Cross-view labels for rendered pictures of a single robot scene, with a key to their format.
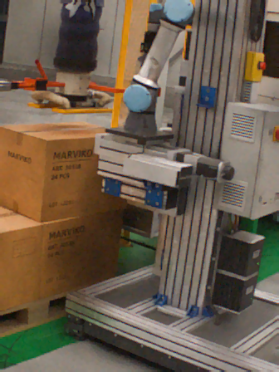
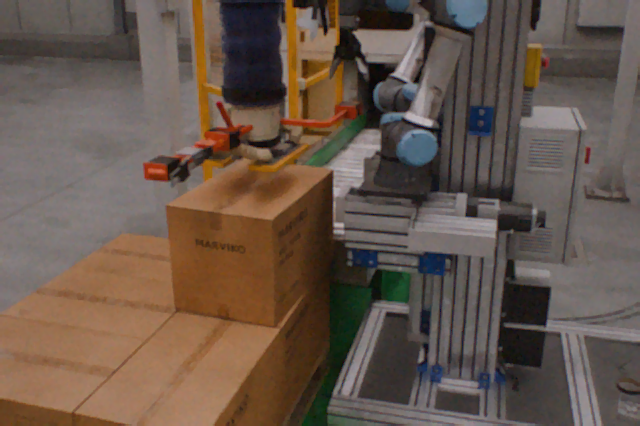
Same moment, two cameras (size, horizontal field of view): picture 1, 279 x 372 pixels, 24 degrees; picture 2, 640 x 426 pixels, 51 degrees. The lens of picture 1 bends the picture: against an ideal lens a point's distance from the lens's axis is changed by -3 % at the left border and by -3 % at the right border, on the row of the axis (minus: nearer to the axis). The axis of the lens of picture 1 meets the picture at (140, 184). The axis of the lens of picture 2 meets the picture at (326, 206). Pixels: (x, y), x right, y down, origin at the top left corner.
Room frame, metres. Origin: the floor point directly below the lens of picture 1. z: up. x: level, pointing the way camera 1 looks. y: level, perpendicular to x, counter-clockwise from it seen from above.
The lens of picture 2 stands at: (1.13, 0.98, 1.73)
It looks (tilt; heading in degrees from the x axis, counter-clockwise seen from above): 20 degrees down; 340
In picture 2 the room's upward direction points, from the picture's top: straight up
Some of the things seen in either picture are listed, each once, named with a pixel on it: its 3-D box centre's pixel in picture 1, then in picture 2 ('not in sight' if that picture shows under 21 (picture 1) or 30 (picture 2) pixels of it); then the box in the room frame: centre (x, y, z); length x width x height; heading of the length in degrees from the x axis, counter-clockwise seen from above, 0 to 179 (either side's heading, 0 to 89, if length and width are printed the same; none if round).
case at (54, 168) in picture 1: (62, 168); (258, 235); (3.43, 0.41, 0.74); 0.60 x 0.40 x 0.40; 139
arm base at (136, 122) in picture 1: (141, 119); (397, 167); (3.03, 0.03, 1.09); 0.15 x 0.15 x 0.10
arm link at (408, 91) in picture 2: not in sight; (415, 102); (3.45, -0.25, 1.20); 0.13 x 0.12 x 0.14; 18
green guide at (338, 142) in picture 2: not in sight; (330, 144); (5.11, -0.52, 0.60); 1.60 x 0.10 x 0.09; 143
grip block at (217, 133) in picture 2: (36, 84); (222, 138); (3.25, 0.56, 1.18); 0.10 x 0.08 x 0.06; 51
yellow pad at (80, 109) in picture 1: (83, 106); (279, 152); (3.38, 0.33, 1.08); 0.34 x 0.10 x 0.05; 141
